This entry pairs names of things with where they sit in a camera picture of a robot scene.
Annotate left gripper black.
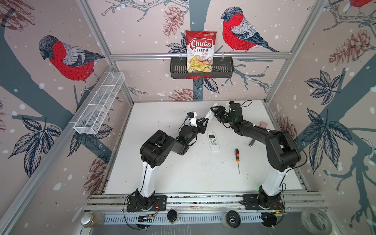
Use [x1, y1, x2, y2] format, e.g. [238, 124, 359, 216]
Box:
[185, 117, 208, 146]

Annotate orange black screwdriver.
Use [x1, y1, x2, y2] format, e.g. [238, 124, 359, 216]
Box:
[235, 149, 240, 173]

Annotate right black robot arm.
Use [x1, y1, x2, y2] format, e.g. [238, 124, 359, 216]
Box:
[211, 101, 301, 209]

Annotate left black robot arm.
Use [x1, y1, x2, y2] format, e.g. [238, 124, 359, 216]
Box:
[132, 117, 211, 211]

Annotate Chuba cassava chips bag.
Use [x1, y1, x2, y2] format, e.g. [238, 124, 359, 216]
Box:
[186, 30, 216, 72]

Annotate black round knob left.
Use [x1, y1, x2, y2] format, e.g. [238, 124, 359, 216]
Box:
[167, 209, 178, 224]

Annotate clear tape roll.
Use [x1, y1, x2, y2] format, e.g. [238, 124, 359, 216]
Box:
[301, 208, 333, 235]

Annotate glass jar with lid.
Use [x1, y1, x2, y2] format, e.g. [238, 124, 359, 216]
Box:
[80, 212, 105, 228]

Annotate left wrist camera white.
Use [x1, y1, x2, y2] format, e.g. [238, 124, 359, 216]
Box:
[187, 112, 197, 127]

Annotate black wall basket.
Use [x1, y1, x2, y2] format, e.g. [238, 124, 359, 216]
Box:
[170, 56, 234, 79]

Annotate pink handled brush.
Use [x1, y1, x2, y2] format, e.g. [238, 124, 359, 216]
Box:
[248, 121, 268, 147]

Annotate aluminium front rail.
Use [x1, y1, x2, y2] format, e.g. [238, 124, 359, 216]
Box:
[83, 191, 327, 225]

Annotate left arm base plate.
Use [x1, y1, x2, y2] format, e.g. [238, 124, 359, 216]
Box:
[125, 195, 167, 212]

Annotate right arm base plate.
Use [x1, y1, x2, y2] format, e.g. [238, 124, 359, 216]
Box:
[242, 193, 285, 211]

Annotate white wire mesh shelf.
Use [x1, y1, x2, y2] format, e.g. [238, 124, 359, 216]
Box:
[73, 71, 125, 135]

